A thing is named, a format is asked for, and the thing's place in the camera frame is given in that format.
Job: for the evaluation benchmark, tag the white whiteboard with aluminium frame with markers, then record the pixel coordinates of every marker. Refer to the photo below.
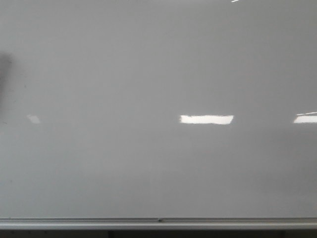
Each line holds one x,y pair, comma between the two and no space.
158,114

